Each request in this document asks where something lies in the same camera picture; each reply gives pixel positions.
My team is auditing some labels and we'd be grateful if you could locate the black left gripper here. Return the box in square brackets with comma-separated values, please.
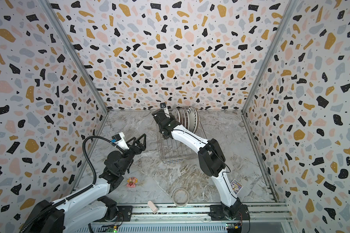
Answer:
[118, 134, 144, 175]

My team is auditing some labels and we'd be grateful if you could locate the white striped plate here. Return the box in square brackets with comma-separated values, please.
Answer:
[187, 107, 200, 133]

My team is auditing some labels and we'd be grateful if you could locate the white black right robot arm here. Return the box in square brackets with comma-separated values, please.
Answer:
[152, 109, 248, 220]

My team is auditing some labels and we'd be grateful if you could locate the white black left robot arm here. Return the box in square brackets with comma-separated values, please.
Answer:
[20, 132, 146, 233]

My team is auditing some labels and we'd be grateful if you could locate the white plate back outer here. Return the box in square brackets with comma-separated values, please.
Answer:
[177, 107, 187, 128]

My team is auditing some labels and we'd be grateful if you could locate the pink toy figure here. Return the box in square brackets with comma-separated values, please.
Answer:
[126, 177, 138, 188]

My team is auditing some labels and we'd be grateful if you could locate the pink eraser block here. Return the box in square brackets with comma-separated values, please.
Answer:
[147, 201, 159, 214]

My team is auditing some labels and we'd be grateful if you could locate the colourful card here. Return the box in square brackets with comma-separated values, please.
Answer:
[230, 179, 243, 195]

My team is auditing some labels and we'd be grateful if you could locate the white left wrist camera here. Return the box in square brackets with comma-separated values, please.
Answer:
[111, 132, 129, 151]

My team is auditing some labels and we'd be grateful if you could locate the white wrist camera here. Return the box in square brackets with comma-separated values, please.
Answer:
[111, 132, 129, 151]
[160, 103, 170, 118]

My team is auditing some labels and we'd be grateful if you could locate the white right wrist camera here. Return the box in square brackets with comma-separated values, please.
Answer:
[160, 103, 170, 118]

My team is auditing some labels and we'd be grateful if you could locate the stainless wire dish rack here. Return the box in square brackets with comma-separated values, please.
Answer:
[157, 107, 206, 164]

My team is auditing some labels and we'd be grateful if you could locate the clear tape ring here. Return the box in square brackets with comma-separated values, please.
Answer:
[171, 187, 190, 208]

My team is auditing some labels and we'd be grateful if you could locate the black corrugated cable hose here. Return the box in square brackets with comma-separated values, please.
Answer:
[18, 135, 126, 233]

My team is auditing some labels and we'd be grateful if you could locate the aluminium corner post left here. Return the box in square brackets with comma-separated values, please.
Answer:
[39, 0, 109, 114]

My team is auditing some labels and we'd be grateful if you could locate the aluminium corner post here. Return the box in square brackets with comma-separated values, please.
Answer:
[241, 0, 298, 115]
[39, 0, 109, 114]

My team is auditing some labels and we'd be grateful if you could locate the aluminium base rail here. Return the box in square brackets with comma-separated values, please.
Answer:
[43, 202, 295, 233]

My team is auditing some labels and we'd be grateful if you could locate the aluminium corner post right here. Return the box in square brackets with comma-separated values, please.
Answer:
[241, 0, 298, 115]

